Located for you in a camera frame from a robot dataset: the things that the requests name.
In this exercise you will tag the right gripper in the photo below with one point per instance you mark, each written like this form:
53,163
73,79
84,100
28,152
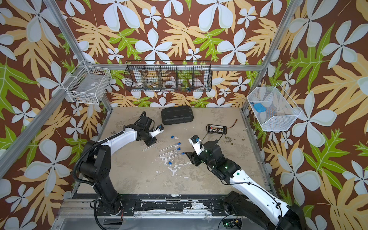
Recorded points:
193,157

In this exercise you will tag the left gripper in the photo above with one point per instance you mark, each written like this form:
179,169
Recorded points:
152,142

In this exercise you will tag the clear test tube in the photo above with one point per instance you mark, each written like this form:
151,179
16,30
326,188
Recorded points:
151,146
168,153
169,147
176,155

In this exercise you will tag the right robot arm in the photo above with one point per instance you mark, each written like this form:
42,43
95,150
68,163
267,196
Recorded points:
250,199

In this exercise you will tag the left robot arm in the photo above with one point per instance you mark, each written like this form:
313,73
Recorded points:
94,165

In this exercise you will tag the black plastic case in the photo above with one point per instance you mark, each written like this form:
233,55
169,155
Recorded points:
177,115

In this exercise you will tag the blue object in basket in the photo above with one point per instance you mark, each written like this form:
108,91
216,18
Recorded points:
259,107

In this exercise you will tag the white mesh basket right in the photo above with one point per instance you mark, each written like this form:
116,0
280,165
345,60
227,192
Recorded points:
281,110

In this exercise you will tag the battery charging board with wires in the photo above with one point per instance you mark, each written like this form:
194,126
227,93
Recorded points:
218,129

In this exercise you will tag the black wire basket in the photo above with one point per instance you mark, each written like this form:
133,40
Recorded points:
171,76

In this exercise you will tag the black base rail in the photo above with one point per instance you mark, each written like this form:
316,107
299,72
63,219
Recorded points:
131,204

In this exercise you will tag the white wire basket left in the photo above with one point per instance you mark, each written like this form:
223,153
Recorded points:
87,83

